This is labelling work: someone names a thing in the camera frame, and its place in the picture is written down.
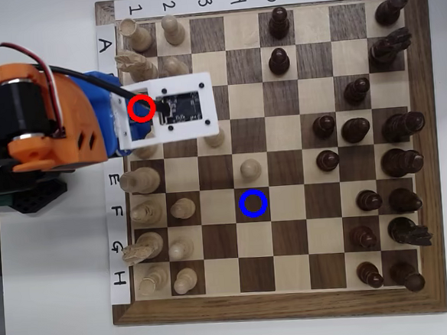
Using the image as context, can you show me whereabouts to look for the black camera cable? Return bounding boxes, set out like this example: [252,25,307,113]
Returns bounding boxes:
[34,55,169,122]

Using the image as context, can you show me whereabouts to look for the dark wooden king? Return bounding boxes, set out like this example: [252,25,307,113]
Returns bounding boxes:
[380,146,426,181]

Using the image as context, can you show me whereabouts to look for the light wooden king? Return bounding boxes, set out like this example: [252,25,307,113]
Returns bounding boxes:
[119,166,162,195]

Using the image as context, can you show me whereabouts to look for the wooden chessboard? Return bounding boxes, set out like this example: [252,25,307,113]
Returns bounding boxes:
[90,0,447,335]

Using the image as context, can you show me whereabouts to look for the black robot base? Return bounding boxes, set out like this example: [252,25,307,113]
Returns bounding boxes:
[0,162,71,218]

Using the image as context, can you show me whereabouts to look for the light wooden knight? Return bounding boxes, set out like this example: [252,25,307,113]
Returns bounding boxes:
[114,49,160,84]
[120,231,166,267]

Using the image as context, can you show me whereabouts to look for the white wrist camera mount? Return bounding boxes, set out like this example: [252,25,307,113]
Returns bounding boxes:
[109,71,220,151]

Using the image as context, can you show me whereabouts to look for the dark wooden queen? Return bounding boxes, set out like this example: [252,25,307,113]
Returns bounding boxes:
[380,110,427,145]

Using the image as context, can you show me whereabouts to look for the dark wooden knight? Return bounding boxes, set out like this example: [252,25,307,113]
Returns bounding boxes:
[387,213,434,249]
[367,26,415,65]

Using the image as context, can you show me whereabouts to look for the light wooden pawn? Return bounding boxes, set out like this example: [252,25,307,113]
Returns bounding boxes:
[161,54,191,80]
[171,268,200,295]
[204,132,227,150]
[166,235,196,262]
[160,13,188,47]
[169,197,197,221]
[239,158,263,182]

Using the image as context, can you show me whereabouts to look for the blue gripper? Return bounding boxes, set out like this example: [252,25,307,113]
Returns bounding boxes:
[81,67,159,161]

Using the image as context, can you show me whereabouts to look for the light wooden rook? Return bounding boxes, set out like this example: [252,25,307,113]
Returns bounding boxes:
[137,263,171,298]
[117,17,155,55]

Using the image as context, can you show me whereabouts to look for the dark wooden pawn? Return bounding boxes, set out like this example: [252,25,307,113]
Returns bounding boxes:
[354,189,383,213]
[267,46,293,77]
[355,260,385,291]
[312,114,338,141]
[315,149,341,173]
[348,223,380,251]
[266,6,291,41]
[342,76,373,106]

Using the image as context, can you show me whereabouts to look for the dark wooden bishop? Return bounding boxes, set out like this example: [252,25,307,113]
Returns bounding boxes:
[339,117,372,145]
[387,187,424,214]

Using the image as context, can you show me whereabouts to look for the light wooden bishop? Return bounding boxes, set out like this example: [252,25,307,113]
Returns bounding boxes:
[129,200,164,227]

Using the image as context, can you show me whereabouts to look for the red white servo wires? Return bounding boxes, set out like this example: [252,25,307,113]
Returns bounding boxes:
[0,39,67,141]

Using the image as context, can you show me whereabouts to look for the dark wooden rook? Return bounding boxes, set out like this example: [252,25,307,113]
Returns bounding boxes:
[388,260,427,294]
[373,0,412,28]

